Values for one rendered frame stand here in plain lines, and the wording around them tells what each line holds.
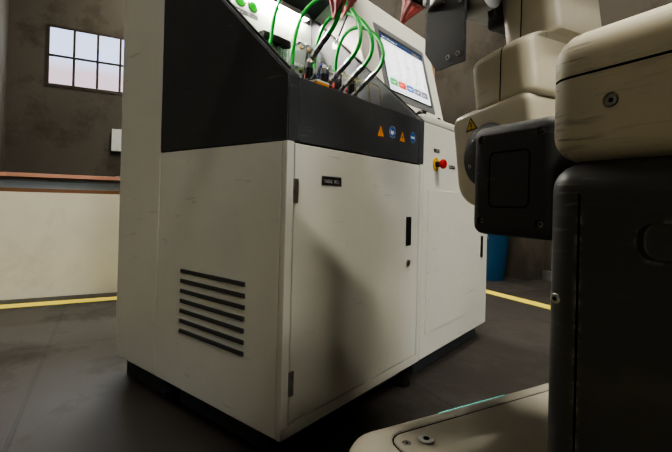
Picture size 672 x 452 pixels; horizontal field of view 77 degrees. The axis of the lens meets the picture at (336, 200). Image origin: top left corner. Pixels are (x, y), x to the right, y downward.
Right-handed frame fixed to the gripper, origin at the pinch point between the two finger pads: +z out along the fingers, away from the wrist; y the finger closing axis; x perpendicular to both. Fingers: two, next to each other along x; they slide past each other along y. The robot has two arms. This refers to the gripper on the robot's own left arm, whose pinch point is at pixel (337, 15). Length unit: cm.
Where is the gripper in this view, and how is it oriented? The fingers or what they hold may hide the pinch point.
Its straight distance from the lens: 143.5
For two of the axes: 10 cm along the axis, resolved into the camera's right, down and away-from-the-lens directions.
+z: -2.0, 6.9, 7.0
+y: -8.7, 2.0, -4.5
